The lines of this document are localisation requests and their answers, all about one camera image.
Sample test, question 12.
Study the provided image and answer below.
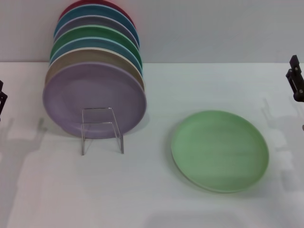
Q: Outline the light green plate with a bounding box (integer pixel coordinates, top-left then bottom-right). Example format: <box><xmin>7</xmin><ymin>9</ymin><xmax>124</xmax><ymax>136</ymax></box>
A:
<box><xmin>170</xmin><ymin>109</ymin><xmax>270</xmax><ymax>193</ymax></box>

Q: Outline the lilac plate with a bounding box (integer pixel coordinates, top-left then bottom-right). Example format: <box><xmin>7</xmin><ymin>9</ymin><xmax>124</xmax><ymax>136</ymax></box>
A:
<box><xmin>42</xmin><ymin>61</ymin><xmax>147</xmax><ymax>140</ymax></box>

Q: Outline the clear acrylic plate rack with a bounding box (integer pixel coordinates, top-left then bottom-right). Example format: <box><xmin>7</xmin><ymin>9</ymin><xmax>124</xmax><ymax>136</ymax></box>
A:
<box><xmin>80</xmin><ymin>107</ymin><xmax>125</xmax><ymax>156</ymax></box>

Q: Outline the tan beige plate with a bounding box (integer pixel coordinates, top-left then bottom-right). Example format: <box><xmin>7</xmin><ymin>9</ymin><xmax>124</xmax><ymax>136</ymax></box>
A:
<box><xmin>45</xmin><ymin>47</ymin><xmax>145</xmax><ymax>93</ymax></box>

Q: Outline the light blue plate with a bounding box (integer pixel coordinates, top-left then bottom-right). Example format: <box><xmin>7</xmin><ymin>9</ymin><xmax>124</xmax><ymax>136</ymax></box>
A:
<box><xmin>49</xmin><ymin>37</ymin><xmax>144</xmax><ymax>76</ymax></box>

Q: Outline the red plate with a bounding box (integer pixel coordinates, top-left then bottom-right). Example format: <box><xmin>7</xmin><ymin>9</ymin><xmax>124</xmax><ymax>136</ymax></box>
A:
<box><xmin>58</xmin><ymin>0</ymin><xmax>136</xmax><ymax>30</ymax></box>

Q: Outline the dark green plate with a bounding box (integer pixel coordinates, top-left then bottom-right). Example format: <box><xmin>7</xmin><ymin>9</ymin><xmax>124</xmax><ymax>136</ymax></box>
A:
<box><xmin>49</xmin><ymin>24</ymin><xmax>143</xmax><ymax>69</ymax></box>

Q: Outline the grey purple plate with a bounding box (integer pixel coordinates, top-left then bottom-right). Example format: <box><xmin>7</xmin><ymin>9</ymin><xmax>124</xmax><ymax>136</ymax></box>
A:
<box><xmin>53</xmin><ymin>15</ymin><xmax>141</xmax><ymax>52</ymax></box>

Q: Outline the dark teal plate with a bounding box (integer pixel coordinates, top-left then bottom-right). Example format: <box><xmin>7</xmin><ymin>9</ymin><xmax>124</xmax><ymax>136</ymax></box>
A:
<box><xmin>53</xmin><ymin>4</ymin><xmax>140</xmax><ymax>48</ymax></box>

